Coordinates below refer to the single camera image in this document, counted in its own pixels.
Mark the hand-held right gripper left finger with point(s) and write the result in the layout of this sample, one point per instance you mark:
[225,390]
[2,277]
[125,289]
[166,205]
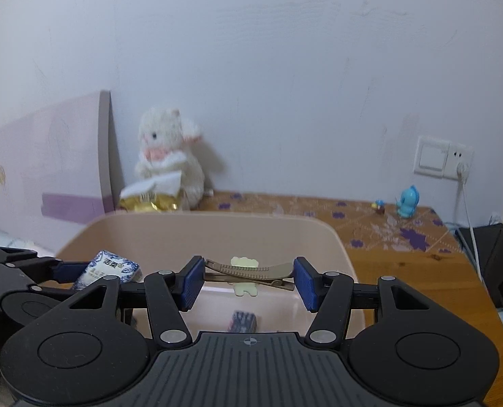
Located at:
[192,284]

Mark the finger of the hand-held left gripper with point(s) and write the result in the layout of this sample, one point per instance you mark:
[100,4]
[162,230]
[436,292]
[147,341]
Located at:
[71,272]
[52,289]

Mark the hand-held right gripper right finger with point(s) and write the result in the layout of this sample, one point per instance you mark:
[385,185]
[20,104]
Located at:
[306,284]

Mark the beige hair clip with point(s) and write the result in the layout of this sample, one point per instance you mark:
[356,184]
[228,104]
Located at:
[272,271]

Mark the blue white tissue pack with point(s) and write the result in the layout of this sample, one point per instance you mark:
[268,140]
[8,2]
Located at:
[111,267]

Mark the beige plastic storage bin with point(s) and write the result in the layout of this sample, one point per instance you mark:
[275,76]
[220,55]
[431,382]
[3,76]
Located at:
[192,237]

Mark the small dark cartoon box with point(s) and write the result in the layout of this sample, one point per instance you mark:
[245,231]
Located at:
[242,321]

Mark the purple flower table mat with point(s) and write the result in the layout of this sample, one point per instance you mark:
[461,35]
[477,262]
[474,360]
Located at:
[362,224]

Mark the gold white snack bag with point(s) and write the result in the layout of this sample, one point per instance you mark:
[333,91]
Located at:
[154,199]

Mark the pink purple bed headboard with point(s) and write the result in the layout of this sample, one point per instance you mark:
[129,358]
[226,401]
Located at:
[43,169]

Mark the blue toy figurine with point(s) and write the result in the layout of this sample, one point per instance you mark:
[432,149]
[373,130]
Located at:
[407,203]

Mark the white plush lamb toy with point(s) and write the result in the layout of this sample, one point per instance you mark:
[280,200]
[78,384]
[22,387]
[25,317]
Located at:
[166,144]

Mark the white wall switch socket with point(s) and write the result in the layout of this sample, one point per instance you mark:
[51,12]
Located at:
[436,157]

